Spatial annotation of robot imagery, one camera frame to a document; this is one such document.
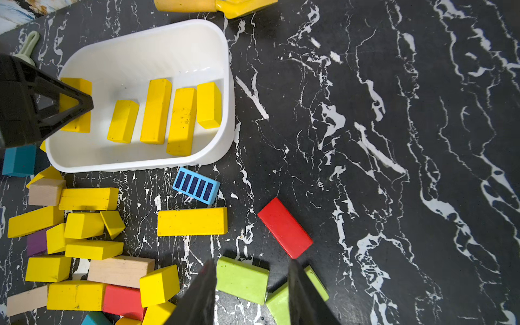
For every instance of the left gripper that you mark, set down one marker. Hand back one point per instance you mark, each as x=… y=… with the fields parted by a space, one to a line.
x=35 y=105

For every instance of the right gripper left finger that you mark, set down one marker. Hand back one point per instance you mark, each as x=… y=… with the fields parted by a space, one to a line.
x=198 y=303

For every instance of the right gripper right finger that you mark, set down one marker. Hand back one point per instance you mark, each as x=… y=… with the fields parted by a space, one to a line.
x=306 y=306

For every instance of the white plastic bin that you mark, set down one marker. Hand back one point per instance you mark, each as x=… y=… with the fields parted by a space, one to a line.
x=186 y=53

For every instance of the green block right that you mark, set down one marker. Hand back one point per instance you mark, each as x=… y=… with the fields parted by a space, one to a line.
x=278 y=301

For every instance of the green block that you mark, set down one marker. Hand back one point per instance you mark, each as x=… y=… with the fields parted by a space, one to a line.
x=242 y=280
x=278 y=301

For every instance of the teal upright block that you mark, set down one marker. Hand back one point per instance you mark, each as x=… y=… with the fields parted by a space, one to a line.
x=19 y=161

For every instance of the green block left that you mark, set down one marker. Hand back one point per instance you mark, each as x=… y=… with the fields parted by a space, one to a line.
x=242 y=280

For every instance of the red block in pile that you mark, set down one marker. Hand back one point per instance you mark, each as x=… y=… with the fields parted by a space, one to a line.
x=123 y=301

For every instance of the natural wood block upper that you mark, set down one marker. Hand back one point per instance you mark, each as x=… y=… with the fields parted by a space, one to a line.
x=122 y=271

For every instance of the natural wood block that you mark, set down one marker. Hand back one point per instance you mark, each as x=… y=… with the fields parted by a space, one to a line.
x=122 y=271
x=27 y=301

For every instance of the long yellow block right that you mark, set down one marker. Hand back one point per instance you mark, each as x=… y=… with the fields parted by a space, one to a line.
x=193 y=222

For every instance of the yellow long block left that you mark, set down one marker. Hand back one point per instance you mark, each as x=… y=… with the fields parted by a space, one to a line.
x=31 y=222

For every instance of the teal long block rear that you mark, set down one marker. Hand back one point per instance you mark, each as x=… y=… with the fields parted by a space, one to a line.
x=96 y=318

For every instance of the blue grid block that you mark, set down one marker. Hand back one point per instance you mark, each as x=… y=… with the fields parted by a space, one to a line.
x=196 y=186

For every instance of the purple block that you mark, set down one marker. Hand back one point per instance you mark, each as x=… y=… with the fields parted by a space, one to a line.
x=37 y=243

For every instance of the yellow long block bottom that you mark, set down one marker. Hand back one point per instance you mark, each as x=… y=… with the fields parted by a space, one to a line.
x=76 y=295

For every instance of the natural wood block lower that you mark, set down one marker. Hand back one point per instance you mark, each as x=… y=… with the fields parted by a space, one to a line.
x=27 y=301

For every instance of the yellow toy shovel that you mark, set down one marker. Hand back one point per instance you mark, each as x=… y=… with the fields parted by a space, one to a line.
x=230 y=9

